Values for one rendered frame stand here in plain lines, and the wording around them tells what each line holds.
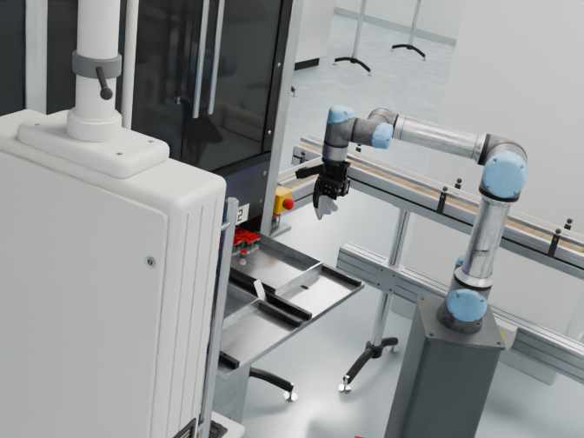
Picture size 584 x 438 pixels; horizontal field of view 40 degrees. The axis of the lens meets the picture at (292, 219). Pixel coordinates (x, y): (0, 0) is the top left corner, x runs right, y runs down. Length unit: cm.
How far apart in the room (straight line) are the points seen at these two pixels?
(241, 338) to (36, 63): 92
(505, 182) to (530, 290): 164
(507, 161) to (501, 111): 143
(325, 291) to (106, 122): 120
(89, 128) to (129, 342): 40
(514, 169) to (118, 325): 121
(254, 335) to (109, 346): 74
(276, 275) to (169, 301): 111
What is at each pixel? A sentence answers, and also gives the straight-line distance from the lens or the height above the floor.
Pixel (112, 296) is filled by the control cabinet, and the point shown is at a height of 132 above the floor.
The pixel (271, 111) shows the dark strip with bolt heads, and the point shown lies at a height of 135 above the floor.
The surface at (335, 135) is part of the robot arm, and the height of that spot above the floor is 137.
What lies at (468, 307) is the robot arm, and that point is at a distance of 244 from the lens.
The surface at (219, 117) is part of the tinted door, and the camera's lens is 233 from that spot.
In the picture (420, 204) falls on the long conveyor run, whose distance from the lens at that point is 324.
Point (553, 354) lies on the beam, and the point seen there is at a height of 50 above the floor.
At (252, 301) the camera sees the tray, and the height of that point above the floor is 91.
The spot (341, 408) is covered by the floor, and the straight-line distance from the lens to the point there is 348.
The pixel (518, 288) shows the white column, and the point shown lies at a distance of 389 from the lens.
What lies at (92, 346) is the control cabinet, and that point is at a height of 120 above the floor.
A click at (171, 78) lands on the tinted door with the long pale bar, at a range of 213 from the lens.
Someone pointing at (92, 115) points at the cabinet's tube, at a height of 163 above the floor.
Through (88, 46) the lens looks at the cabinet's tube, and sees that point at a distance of 145.
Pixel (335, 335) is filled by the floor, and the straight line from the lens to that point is 393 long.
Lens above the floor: 212
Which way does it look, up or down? 25 degrees down
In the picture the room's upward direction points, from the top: 9 degrees clockwise
